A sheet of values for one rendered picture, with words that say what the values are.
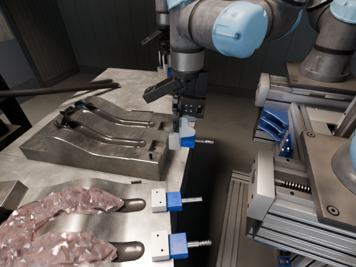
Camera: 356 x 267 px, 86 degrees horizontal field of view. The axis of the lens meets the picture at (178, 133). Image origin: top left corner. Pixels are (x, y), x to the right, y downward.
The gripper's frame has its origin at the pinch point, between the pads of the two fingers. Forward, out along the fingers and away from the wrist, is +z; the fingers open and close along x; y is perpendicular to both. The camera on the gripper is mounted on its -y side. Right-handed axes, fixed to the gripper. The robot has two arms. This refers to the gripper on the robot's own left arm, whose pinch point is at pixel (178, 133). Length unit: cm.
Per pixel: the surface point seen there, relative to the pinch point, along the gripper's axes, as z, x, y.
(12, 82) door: 66, 143, -233
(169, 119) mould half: 6.0, 15.0, -6.0
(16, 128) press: 17, 11, -75
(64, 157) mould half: 10.6, -6.2, -37.7
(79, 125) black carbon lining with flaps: 3.0, 2.0, -34.4
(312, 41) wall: 18, 200, 112
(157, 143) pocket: 7.6, 2.4, -7.6
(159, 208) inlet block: 8.1, -20.1, -1.3
